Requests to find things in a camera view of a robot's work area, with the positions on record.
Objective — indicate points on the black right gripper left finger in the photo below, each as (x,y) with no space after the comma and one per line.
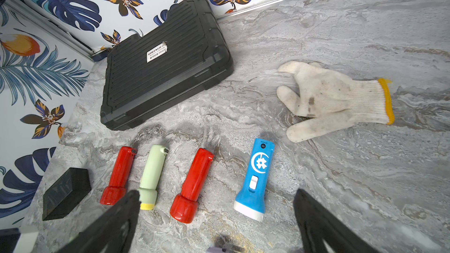
(112,232)

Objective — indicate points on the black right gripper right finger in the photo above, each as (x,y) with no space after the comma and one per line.
(321,230)

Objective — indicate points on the green flashlight back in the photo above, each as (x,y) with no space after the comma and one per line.
(151,175)

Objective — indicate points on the red flashlight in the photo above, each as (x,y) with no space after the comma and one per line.
(185,204)
(116,190)

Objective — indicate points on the blue flashlight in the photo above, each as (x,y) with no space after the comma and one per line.
(250,200)

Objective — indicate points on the purple flashlight right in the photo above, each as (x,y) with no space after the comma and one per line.
(227,247)

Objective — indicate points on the small black box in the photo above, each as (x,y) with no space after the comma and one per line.
(66,193)

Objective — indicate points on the white work glove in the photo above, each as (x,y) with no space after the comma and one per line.
(331,101)

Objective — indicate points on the black plastic tool case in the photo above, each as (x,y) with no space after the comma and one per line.
(149,74)

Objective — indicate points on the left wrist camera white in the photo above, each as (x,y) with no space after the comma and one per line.
(18,240)

